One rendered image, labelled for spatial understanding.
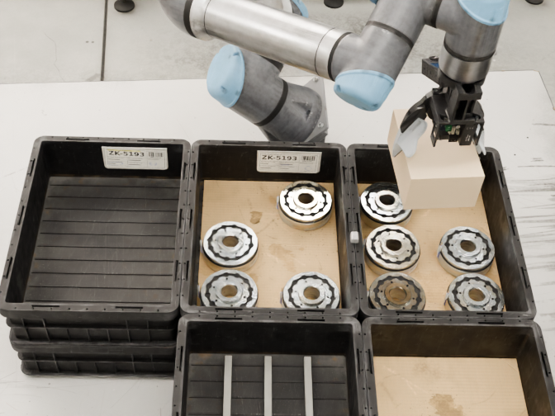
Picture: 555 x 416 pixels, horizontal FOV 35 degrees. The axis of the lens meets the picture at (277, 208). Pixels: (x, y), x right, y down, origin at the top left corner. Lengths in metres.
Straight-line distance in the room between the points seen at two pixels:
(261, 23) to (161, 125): 0.78
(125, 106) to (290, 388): 0.90
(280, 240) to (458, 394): 0.44
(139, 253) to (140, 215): 0.09
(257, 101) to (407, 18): 0.65
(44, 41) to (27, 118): 1.35
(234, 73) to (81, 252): 0.48
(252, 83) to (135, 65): 1.52
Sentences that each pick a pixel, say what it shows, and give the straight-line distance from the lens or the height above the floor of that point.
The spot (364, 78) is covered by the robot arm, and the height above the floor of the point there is 1.35.
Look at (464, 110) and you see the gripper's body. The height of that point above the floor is 1.27.
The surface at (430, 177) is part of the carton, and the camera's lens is 1.41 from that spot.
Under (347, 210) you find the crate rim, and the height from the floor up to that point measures 0.93.
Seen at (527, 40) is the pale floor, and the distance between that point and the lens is 3.61.
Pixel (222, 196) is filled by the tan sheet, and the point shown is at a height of 0.83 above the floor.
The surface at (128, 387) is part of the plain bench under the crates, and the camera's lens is 1.66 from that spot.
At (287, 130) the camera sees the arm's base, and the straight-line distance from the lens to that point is 1.88.
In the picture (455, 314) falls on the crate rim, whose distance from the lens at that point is 1.50.
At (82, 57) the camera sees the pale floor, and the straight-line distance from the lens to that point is 3.36.
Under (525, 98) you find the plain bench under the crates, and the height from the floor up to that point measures 0.70.
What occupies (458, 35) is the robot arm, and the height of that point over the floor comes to 1.39.
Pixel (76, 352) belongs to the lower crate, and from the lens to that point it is 1.59.
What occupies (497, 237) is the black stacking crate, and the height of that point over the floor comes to 0.86.
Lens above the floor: 2.15
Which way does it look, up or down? 50 degrees down
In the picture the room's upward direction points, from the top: 4 degrees clockwise
